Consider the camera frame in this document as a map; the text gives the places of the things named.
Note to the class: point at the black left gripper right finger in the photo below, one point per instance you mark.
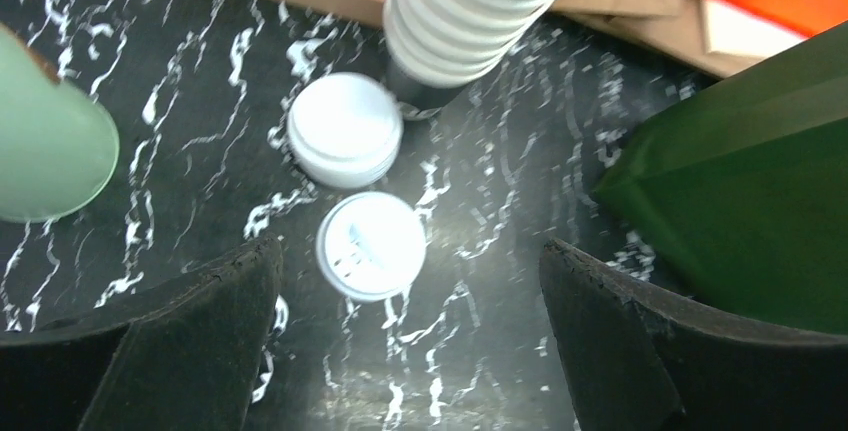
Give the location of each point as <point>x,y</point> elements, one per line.
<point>637,356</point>

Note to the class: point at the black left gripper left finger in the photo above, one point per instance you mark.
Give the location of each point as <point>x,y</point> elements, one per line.
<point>180,356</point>

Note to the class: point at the green paper bag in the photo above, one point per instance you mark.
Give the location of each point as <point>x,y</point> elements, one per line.
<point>742,188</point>

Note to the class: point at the white cup lid stack front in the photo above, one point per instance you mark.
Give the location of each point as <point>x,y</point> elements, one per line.
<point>371,246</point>

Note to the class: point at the white cup lid stack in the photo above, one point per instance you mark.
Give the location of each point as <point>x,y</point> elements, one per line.
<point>345,130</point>
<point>371,246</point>

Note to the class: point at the green straw holder cup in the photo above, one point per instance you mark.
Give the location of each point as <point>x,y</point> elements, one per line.
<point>59,148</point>

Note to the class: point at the white cup lid stack back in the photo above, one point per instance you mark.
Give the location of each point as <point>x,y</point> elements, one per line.
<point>345,130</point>

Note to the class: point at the white cream paper bag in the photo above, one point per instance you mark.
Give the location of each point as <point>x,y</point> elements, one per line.
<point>732,29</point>

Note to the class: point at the brown kraft paper bag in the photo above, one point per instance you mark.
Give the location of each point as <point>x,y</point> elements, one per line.
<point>671,27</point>

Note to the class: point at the stack of white paper cups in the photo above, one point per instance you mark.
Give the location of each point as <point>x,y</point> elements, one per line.
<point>437,48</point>

